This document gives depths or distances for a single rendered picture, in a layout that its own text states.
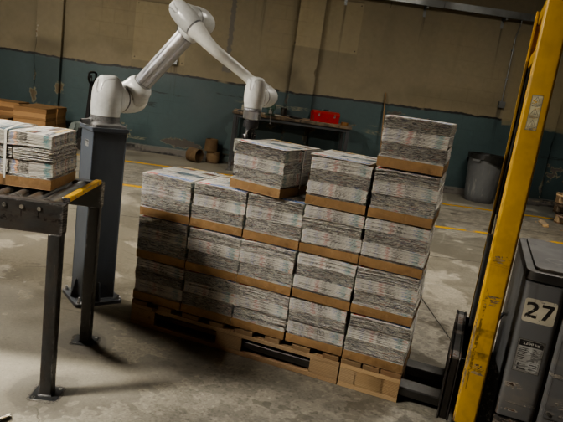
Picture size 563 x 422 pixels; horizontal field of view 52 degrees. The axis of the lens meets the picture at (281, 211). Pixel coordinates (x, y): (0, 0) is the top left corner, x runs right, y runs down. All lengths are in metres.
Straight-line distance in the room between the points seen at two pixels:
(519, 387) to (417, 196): 0.88
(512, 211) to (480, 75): 7.77
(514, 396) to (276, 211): 1.29
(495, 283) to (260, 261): 1.08
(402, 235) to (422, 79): 7.30
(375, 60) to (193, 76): 2.91
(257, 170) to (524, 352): 1.39
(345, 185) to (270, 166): 0.37
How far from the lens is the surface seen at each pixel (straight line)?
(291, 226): 2.72
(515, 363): 2.58
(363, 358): 2.81
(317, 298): 2.76
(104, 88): 3.26
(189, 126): 9.59
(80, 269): 3.47
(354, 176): 2.61
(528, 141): 2.35
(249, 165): 2.78
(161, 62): 3.33
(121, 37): 9.80
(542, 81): 2.35
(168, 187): 2.96
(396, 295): 2.67
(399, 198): 2.59
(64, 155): 2.60
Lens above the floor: 1.35
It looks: 12 degrees down
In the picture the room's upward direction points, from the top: 8 degrees clockwise
